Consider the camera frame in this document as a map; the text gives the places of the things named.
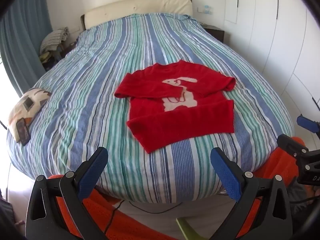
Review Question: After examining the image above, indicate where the pile of coloured clothes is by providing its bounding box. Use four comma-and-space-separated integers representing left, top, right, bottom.
39, 49, 64, 71

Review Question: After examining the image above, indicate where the black cable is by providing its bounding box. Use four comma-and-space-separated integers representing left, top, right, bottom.
104, 199, 184, 240

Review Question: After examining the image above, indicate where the green plastic object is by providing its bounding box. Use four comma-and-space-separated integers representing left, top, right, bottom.
176, 217, 200, 240

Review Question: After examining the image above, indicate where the cream padded headboard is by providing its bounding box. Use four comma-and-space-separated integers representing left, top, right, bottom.
80, 0, 193, 30

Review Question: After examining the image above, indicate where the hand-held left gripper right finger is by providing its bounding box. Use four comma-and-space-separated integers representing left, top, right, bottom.
210, 147, 293, 240

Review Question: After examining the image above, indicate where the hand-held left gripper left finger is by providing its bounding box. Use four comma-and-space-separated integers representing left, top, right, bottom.
25, 147, 109, 240

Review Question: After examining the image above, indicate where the orange knitted cloth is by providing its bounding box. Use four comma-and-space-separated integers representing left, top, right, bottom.
47, 136, 310, 240

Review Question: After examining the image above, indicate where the dark smartphone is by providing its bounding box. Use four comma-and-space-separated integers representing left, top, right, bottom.
15, 117, 31, 146

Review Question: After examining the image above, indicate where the striped bed blanket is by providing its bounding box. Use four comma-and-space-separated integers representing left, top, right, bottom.
6, 12, 294, 204

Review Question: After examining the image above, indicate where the white wall socket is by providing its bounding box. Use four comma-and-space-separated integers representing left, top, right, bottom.
197, 4, 213, 15

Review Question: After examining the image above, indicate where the dark wooden nightstand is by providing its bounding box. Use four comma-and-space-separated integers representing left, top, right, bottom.
201, 24, 225, 43

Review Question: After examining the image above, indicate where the blue curtain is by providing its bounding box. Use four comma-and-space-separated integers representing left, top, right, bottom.
0, 0, 53, 98

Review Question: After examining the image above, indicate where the red knitted sweater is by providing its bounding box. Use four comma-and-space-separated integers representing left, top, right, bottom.
114, 60, 237, 154

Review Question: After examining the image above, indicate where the patterned beige pillow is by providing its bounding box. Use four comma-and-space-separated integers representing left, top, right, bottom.
7, 88, 52, 143

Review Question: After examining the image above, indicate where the white wardrobe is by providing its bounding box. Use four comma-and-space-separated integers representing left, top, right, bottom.
224, 0, 320, 133

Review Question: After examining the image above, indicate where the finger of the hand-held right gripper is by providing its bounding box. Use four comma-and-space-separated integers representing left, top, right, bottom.
297, 115, 320, 133
277, 134, 320, 159

